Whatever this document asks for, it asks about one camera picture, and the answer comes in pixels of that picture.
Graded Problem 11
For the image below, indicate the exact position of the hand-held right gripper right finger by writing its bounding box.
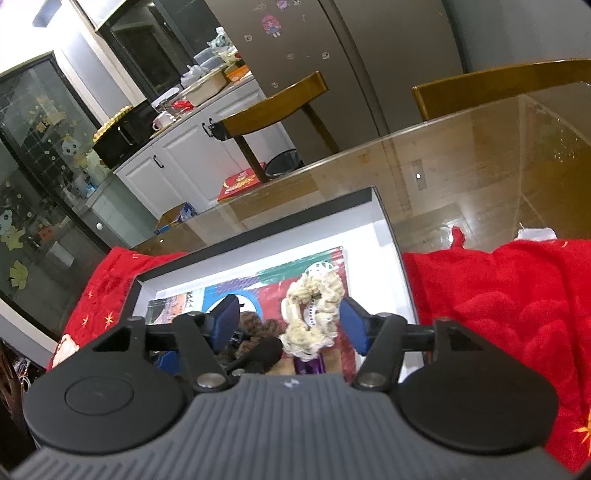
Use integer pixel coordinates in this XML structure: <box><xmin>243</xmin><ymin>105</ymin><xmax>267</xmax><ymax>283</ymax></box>
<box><xmin>339</xmin><ymin>295</ymin><xmax>485</xmax><ymax>391</ymax></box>

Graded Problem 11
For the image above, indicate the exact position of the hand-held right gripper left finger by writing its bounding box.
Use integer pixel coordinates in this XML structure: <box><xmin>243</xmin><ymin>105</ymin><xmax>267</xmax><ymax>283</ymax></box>
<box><xmin>92</xmin><ymin>293</ymin><xmax>241</xmax><ymax>394</ymax></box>

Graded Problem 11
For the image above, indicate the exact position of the cream crochet scrunchie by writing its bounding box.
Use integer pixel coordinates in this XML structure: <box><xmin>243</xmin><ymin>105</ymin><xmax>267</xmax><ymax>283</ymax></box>
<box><xmin>279</xmin><ymin>270</ymin><xmax>347</xmax><ymax>363</ymax></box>

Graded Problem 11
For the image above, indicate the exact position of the black cardboard box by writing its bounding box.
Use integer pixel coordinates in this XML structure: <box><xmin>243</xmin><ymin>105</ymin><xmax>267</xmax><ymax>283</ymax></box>
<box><xmin>127</xmin><ymin>186</ymin><xmax>422</xmax><ymax>385</ymax></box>

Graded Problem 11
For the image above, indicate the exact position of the printed paper sheet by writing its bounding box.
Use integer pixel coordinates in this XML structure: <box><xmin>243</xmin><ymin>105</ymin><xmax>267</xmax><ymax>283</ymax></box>
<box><xmin>148</xmin><ymin>247</ymin><xmax>357</xmax><ymax>370</ymax></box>

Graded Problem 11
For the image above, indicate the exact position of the blue cardboard box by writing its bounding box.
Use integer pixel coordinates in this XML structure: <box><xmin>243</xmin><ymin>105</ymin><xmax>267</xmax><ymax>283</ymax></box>
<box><xmin>154</xmin><ymin>202</ymin><xmax>199</xmax><ymax>236</ymax></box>

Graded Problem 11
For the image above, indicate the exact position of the red printed blanket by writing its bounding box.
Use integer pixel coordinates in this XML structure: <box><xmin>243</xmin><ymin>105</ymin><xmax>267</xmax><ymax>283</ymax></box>
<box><xmin>46</xmin><ymin>226</ymin><xmax>591</xmax><ymax>476</ymax></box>

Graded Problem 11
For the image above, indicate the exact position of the red flat box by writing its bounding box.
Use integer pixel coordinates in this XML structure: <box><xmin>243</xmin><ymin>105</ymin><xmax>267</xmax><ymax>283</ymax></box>
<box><xmin>217</xmin><ymin>161</ymin><xmax>268</xmax><ymax>204</ymax></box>

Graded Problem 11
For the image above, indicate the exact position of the black trash bin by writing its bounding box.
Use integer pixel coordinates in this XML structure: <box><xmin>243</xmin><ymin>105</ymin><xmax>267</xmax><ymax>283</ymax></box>
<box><xmin>265</xmin><ymin>148</ymin><xmax>306</xmax><ymax>180</ymax></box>

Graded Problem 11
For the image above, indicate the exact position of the white kitchen cabinet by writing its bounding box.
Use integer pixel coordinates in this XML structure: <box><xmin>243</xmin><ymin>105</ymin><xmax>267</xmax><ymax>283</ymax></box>
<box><xmin>85</xmin><ymin>74</ymin><xmax>297</xmax><ymax>241</ymax></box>

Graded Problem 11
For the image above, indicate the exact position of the black microwave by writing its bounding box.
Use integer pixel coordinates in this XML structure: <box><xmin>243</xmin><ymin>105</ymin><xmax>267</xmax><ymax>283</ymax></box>
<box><xmin>92</xmin><ymin>99</ymin><xmax>156</xmax><ymax>169</ymax></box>

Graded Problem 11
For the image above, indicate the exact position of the wooden chair with black clip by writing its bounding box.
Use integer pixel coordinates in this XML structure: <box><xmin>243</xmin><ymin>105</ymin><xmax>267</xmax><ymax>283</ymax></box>
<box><xmin>206</xmin><ymin>71</ymin><xmax>341</xmax><ymax>184</ymax></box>

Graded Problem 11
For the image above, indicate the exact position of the yellow ruffled tray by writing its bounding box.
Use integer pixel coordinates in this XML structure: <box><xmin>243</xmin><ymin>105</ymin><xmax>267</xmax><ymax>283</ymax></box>
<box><xmin>92</xmin><ymin>105</ymin><xmax>133</xmax><ymax>142</ymax></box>

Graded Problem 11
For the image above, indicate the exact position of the beige plastic basin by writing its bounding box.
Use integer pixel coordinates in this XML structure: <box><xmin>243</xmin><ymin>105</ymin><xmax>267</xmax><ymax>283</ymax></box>
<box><xmin>182</xmin><ymin>69</ymin><xmax>230</xmax><ymax>106</ymax></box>

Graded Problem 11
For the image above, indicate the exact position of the glass door with stickers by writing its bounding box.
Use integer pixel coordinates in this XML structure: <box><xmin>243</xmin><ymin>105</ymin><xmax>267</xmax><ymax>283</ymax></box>
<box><xmin>0</xmin><ymin>51</ymin><xmax>112</xmax><ymax>334</ymax></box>

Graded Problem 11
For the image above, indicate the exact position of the green and white bag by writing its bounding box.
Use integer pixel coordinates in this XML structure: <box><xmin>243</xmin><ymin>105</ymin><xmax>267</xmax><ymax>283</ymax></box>
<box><xmin>207</xmin><ymin>28</ymin><xmax>234</xmax><ymax>61</ymax></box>

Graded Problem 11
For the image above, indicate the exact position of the silver refrigerator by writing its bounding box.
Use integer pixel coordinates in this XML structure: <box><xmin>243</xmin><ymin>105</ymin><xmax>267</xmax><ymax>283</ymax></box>
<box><xmin>203</xmin><ymin>0</ymin><xmax>467</xmax><ymax>154</ymax></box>

